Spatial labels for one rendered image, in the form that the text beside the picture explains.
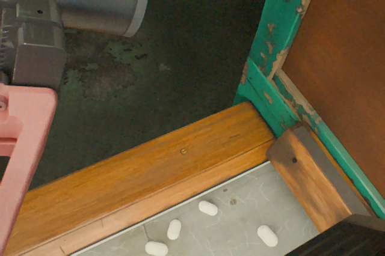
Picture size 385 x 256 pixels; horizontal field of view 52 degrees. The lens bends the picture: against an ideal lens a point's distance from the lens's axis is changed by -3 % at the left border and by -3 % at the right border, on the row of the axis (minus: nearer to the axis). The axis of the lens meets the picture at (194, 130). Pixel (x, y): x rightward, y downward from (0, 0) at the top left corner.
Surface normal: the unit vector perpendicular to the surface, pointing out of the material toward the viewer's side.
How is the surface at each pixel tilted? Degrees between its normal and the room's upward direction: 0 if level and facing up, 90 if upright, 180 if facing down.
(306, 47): 90
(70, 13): 87
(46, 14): 19
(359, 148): 90
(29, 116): 29
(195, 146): 0
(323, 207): 67
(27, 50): 90
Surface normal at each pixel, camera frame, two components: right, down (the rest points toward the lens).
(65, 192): 0.11, -0.52
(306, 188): -0.76, 0.14
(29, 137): 0.49, -0.21
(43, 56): 0.26, 0.84
